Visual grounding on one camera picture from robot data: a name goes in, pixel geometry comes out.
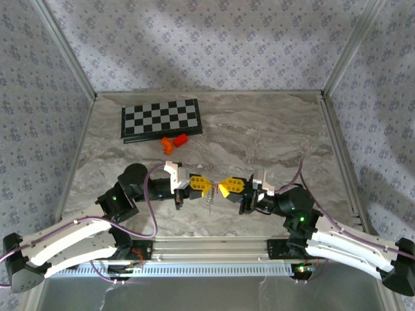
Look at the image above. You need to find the small controller board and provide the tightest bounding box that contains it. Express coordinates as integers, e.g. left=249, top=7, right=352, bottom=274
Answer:
left=290, top=262, right=318, bottom=280
left=106, top=264, right=145, bottom=277

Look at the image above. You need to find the aluminium corner post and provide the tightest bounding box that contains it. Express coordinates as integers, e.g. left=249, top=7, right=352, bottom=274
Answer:
left=320, top=0, right=386, bottom=100
left=32, top=0, right=98, bottom=100

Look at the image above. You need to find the orange curved plastic piece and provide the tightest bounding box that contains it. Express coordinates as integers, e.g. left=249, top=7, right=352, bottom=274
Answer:
left=161, top=137, right=175, bottom=156

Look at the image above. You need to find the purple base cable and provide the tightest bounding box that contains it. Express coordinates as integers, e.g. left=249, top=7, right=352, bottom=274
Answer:
left=89, top=259, right=143, bottom=286
left=294, top=257, right=329, bottom=286

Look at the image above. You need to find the shiny metal sheet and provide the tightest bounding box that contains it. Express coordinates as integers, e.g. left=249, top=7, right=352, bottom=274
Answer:
left=30, top=275, right=395, bottom=311

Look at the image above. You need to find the white slotted cable duct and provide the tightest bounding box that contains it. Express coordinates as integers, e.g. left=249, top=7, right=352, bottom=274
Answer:
left=54, top=261, right=294, bottom=278

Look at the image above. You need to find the aluminium table edge rail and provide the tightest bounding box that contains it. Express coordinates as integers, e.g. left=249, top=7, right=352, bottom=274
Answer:
left=319, top=92, right=379, bottom=237
left=95, top=90, right=325, bottom=97
left=51, top=95, right=98, bottom=237

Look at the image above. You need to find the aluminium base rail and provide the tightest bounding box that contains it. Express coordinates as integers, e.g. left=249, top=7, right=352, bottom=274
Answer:
left=41, top=235, right=312, bottom=264

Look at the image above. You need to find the black and grey chessboard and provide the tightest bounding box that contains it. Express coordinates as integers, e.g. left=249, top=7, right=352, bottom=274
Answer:
left=121, top=98, right=204, bottom=144

